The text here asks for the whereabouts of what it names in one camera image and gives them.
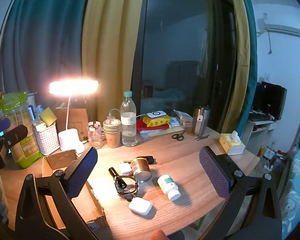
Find cardboard box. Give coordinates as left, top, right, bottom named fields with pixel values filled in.
left=42, top=150, right=108, bottom=231

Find black strap wristwatch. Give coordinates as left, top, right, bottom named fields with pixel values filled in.
left=114, top=176, right=139, bottom=202

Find black flashlight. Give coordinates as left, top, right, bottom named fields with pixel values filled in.
left=108, top=167, right=127, bottom=189

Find white charger adapter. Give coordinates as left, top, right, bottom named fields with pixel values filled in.
left=118, top=163, right=133, bottom=176

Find white pill bottle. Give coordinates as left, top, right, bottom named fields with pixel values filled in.
left=157, top=174, right=181, bottom=202

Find white earbuds case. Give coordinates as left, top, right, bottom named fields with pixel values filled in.
left=129, top=197, right=152, bottom=216

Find red tin can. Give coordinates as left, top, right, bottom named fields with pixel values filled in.
left=130, top=158, right=152, bottom=183

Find black car key fob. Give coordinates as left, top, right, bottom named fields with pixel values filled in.
left=123, top=155, right=155, bottom=165

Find person hand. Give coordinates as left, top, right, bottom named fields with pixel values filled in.
left=151, top=229, right=169, bottom=240

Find green paper cup package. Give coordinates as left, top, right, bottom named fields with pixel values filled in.
left=0, top=92, right=43, bottom=168

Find white plastic basket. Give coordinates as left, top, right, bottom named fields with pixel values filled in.
left=34, top=123, right=60, bottom=156

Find blue patterned bedding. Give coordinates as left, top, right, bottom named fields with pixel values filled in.
left=280, top=150, right=300, bottom=239

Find yellow green sponge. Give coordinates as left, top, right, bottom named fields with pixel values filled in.
left=39, top=107, right=57, bottom=127

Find white desk lamp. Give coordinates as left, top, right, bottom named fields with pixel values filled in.
left=49, top=79, right=98, bottom=154

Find brown lamp packaging box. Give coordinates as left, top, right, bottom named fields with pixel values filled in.
left=53, top=108, right=88, bottom=141

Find yellow tissue box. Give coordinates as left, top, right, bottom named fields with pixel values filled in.
left=219, top=131, right=245, bottom=155

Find white computer desk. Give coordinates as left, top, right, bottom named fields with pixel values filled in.
left=240, top=120, right=277, bottom=155

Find clear patterned glass cup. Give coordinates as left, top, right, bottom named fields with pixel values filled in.
left=87, top=121, right=103, bottom=149

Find metal keys bunch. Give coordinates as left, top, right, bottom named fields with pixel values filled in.
left=195, top=134, right=210, bottom=141

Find teal curtain left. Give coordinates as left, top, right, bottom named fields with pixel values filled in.
left=0, top=0, right=86, bottom=107

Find stacked brown paper cups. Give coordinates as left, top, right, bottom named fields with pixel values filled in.
left=103, top=118, right=122, bottom=148

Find black scissors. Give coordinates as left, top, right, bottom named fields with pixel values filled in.
left=172, top=130, right=185, bottom=141

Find steel thermos with tag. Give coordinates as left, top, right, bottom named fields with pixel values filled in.
left=192, top=107, right=210, bottom=135

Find plastic packet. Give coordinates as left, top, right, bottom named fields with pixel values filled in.
left=174, top=110, right=193, bottom=128

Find black monitor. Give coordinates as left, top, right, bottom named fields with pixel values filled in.
left=251, top=81, right=287, bottom=120

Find clear water bottle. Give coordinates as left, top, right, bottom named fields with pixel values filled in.
left=120, top=91, right=137, bottom=147

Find yellow curtain right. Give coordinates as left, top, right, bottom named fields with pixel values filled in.
left=222, top=0, right=257, bottom=135

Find yellow curtain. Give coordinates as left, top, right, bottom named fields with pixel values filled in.
left=82, top=0, right=142, bottom=121
left=222, top=0, right=257, bottom=135

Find red book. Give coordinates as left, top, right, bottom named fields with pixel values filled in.
left=136, top=119, right=169, bottom=132

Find yellow wet wipes pack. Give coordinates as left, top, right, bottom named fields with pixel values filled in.
left=143, top=115, right=171, bottom=127

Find yellow curtain left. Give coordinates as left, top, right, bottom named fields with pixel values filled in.
left=82, top=0, right=142, bottom=121

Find white charging cable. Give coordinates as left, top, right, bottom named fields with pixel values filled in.
left=107, top=108, right=147, bottom=120

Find white wireless charger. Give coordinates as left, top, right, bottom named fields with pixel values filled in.
left=146, top=111, right=167, bottom=119

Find wall air conditioner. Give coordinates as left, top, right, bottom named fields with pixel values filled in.
left=257, top=18, right=300, bottom=37

